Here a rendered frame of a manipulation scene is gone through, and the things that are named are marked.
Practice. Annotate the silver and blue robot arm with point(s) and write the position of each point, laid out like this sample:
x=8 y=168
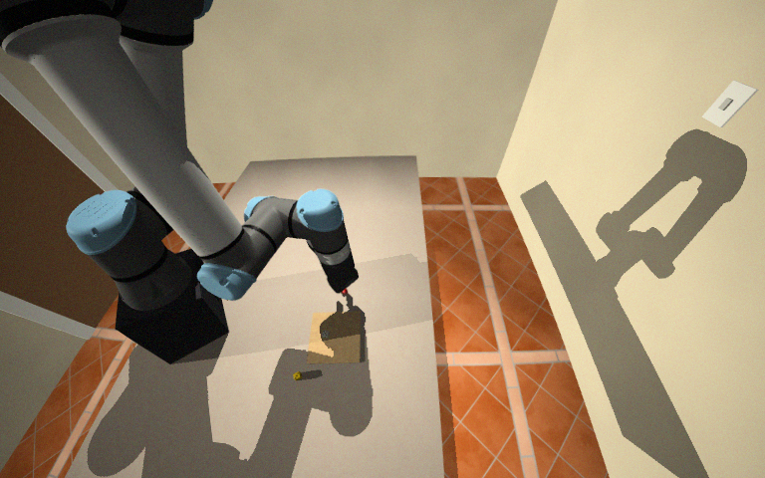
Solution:
x=130 y=97

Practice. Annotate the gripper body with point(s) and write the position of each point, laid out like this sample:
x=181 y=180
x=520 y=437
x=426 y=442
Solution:
x=339 y=267

